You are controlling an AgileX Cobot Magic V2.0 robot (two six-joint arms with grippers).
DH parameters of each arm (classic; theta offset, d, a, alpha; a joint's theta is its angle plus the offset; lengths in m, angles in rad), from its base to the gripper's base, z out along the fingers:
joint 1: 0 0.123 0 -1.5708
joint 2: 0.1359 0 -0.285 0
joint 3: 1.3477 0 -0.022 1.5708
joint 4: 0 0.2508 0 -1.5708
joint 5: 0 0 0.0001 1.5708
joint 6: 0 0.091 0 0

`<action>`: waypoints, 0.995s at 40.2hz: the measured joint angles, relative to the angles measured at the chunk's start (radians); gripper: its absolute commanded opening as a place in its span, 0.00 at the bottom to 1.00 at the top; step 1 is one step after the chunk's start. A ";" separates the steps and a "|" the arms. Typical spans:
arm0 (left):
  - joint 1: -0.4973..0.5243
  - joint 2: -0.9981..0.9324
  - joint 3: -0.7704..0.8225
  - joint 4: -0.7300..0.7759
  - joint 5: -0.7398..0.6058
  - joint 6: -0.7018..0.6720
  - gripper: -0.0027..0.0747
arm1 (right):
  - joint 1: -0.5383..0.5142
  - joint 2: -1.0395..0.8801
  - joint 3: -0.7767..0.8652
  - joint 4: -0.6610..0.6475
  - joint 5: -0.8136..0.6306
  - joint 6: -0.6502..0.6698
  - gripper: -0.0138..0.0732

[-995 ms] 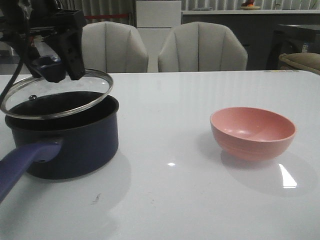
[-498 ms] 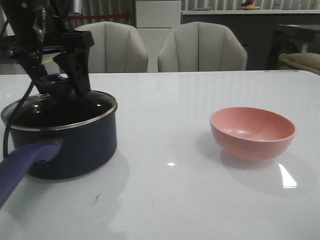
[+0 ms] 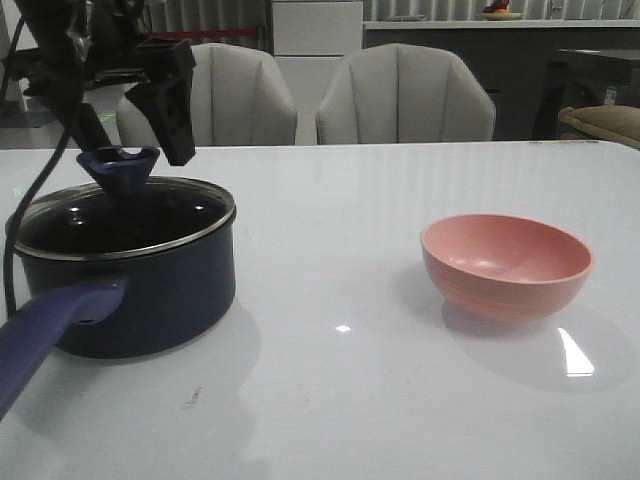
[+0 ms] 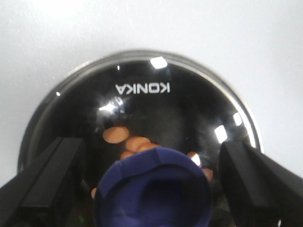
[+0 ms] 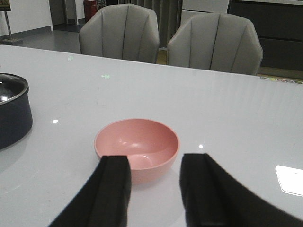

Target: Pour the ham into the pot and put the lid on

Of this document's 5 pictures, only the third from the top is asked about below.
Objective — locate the white drawer cabinet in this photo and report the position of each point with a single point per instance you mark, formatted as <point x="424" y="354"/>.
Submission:
<point x="309" y="40"/>

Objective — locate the beige cushion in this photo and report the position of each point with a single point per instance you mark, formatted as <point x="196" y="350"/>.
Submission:
<point x="612" y="123"/>

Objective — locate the fruit plate on counter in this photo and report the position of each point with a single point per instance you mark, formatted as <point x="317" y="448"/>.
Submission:
<point x="499" y="10"/>

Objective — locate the dark blue saucepan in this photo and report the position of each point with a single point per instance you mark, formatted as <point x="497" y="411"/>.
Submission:
<point x="118" y="309"/>

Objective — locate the dark grey counter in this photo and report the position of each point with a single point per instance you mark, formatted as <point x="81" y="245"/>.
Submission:
<point x="508" y="57"/>

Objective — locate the grey curtain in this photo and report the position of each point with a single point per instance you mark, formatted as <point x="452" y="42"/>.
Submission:
<point x="212" y="15"/>

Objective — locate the red barrier belt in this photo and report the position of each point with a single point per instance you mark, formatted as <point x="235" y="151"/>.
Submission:
<point x="215" y="34"/>

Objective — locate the right grey upholstered chair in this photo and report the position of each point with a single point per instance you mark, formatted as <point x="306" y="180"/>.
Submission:
<point x="400" y="93"/>

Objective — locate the grey upholstered chair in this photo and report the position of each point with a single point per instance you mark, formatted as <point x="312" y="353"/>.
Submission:
<point x="238" y="98"/>
<point x="400" y="93"/>

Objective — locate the left grey upholstered chair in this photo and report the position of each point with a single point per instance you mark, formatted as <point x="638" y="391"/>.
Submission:
<point x="238" y="98"/>

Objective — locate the pink bowl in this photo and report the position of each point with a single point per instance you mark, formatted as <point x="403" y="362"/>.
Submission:
<point x="504" y="268"/>

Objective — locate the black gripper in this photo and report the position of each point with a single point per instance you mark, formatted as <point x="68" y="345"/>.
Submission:
<point x="86" y="45"/>

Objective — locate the black side table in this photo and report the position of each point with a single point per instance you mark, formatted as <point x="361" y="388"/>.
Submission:
<point x="585" y="78"/>

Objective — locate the glass lid with blue knob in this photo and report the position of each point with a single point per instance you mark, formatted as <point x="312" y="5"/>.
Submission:
<point x="124" y="212"/>

